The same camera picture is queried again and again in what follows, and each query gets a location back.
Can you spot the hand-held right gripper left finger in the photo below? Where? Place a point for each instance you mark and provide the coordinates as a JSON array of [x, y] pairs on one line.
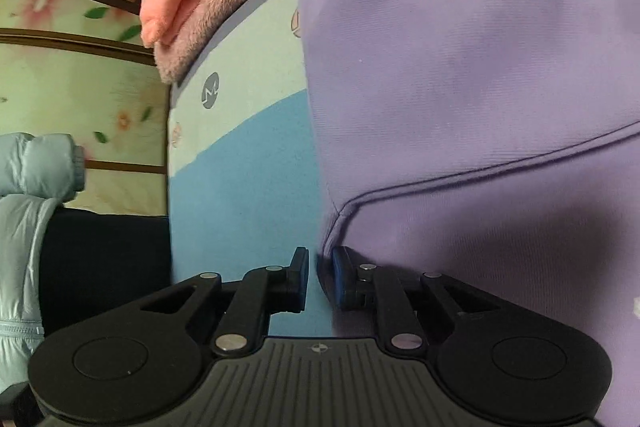
[[300, 279]]

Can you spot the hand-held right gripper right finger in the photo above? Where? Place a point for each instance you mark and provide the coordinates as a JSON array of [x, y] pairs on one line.
[[342, 277]]

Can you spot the purple sweatshirt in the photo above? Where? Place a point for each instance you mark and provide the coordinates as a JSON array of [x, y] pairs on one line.
[[450, 82]]

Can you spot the striped bed sheet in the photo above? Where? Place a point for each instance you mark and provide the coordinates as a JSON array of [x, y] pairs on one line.
[[250, 167]]

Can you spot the dark pants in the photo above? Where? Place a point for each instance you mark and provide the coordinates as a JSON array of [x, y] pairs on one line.
[[100, 257]]

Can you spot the light blue puffer jacket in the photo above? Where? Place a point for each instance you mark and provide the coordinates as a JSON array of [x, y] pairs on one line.
[[20, 257]]

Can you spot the floral sliding door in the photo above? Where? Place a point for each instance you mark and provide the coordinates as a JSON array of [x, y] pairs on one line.
[[50, 82]]

